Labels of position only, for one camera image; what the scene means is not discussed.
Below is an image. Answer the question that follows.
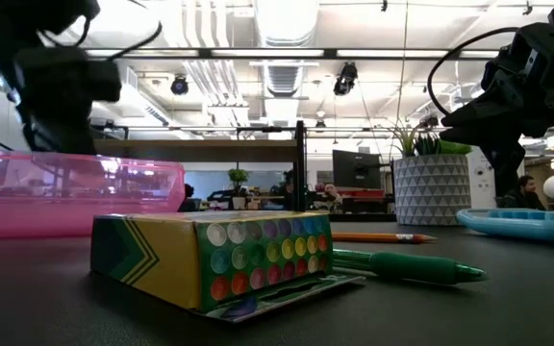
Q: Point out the light blue plastic tray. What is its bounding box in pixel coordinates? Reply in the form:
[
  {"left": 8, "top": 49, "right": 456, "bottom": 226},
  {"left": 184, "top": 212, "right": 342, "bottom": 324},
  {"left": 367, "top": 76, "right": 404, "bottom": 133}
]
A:
[{"left": 455, "top": 207, "right": 554, "bottom": 243}]

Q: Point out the black computer monitor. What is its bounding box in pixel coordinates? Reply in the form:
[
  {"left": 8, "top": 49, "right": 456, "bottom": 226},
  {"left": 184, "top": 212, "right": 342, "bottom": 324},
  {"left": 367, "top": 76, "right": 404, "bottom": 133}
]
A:
[{"left": 332, "top": 149, "right": 383, "bottom": 191}]

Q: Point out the green ballpoint pen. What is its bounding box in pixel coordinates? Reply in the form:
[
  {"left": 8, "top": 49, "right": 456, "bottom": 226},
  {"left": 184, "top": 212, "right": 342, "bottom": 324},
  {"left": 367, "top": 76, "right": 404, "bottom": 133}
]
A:
[{"left": 332, "top": 248, "right": 490, "bottom": 285}]

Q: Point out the yellow green crayon box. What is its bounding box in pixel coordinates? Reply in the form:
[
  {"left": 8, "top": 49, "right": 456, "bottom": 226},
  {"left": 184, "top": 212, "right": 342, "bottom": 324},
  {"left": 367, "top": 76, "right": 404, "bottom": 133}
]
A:
[{"left": 88, "top": 210, "right": 367, "bottom": 324}]

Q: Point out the black ceiling camera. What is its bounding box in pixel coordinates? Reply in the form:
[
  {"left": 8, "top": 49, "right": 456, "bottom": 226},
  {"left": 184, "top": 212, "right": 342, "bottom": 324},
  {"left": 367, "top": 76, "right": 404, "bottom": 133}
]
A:
[
  {"left": 169, "top": 74, "right": 190, "bottom": 96},
  {"left": 333, "top": 62, "right": 359, "bottom": 96}
]

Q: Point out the pink transparent pencil case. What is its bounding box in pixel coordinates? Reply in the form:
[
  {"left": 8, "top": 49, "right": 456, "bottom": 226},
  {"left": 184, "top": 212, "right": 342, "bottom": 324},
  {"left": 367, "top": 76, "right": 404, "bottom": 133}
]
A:
[{"left": 0, "top": 147, "right": 187, "bottom": 240}]

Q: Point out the wooden shelf board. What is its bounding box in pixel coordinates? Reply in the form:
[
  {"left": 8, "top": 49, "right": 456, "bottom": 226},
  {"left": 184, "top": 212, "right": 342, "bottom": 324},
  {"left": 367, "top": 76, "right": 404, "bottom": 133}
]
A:
[{"left": 93, "top": 138, "right": 302, "bottom": 163}]

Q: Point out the small potted green plant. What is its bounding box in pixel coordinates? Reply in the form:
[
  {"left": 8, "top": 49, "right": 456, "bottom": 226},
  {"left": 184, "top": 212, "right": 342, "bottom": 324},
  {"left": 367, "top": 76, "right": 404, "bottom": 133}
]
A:
[{"left": 227, "top": 167, "right": 250, "bottom": 210}]

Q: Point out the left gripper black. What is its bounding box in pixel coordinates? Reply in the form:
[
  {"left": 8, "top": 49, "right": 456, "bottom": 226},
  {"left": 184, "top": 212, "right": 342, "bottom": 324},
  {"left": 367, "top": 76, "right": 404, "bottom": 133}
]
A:
[{"left": 14, "top": 47, "right": 96, "bottom": 155}]

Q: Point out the light green leafy plant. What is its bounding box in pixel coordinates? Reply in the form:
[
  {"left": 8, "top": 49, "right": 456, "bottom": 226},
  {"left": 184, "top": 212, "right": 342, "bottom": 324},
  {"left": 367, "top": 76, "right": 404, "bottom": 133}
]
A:
[{"left": 438, "top": 138, "right": 474, "bottom": 156}]

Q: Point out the black frame post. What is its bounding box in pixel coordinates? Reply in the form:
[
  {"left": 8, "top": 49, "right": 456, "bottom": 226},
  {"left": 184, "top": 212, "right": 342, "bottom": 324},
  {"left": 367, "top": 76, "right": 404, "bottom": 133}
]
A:
[{"left": 294, "top": 119, "right": 308, "bottom": 212}]

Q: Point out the spiky green succulent plant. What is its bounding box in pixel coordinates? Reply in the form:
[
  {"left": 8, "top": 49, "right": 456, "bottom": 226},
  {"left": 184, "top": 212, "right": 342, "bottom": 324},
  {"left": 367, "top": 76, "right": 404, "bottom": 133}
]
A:
[{"left": 387, "top": 122, "right": 442, "bottom": 158}]

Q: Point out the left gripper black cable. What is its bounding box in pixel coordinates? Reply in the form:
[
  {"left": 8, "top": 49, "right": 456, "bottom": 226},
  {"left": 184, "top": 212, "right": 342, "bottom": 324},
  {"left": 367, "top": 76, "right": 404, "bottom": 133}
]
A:
[{"left": 38, "top": 0, "right": 164, "bottom": 62}]

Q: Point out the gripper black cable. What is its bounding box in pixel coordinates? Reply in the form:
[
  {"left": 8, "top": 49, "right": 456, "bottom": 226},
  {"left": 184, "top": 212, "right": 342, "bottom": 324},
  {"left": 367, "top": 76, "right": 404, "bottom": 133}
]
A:
[
  {"left": 38, "top": 0, "right": 164, "bottom": 62},
  {"left": 426, "top": 26, "right": 519, "bottom": 116}
]

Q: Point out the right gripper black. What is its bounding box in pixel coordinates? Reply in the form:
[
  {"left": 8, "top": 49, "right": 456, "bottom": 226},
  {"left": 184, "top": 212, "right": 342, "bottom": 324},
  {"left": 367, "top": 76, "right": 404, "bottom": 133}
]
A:
[{"left": 439, "top": 57, "right": 554, "bottom": 167}]

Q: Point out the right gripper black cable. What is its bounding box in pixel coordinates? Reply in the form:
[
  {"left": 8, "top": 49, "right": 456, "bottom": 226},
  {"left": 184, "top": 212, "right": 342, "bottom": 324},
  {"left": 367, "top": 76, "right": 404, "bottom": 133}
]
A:
[{"left": 426, "top": 26, "right": 519, "bottom": 116}]

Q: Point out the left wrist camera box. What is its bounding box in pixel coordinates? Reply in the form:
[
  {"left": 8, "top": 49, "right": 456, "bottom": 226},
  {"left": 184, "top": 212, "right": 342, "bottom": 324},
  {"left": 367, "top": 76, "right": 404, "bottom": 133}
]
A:
[{"left": 87, "top": 58, "right": 123, "bottom": 104}]

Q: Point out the triangle-patterned grey planter pot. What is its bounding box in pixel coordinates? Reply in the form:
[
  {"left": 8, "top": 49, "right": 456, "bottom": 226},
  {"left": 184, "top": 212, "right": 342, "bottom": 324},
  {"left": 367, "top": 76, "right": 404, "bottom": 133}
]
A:
[{"left": 391, "top": 153, "right": 473, "bottom": 227}]

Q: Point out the red storage bin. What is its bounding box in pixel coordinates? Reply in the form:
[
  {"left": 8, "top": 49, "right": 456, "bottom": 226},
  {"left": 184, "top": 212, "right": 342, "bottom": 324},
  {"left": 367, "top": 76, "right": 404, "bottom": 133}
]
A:
[{"left": 341, "top": 187, "right": 387, "bottom": 200}]

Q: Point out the person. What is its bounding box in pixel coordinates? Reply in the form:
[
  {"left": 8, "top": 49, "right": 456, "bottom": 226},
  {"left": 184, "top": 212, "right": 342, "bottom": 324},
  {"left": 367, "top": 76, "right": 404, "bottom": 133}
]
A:
[
  {"left": 280, "top": 170, "right": 297, "bottom": 210},
  {"left": 322, "top": 182, "right": 344, "bottom": 212},
  {"left": 180, "top": 184, "right": 196, "bottom": 212},
  {"left": 495, "top": 175, "right": 547, "bottom": 211}
]

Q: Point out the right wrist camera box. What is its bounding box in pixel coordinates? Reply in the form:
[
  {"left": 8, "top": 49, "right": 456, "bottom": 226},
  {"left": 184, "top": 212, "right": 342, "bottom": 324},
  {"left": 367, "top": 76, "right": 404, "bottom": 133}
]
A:
[{"left": 495, "top": 21, "right": 554, "bottom": 90}]

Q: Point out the orange wooden pencil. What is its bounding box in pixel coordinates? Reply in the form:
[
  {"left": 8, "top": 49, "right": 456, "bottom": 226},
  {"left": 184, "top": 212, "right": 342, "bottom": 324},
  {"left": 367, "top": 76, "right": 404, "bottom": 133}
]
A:
[{"left": 330, "top": 232, "right": 440, "bottom": 245}]

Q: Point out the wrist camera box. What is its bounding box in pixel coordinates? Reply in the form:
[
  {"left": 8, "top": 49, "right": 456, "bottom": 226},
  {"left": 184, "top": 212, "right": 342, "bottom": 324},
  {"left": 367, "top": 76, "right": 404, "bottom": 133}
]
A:
[
  {"left": 87, "top": 58, "right": 123, "bottom": 104},
  {"left": 495, "top": 21, "right": 554, "bottom": 90}
]

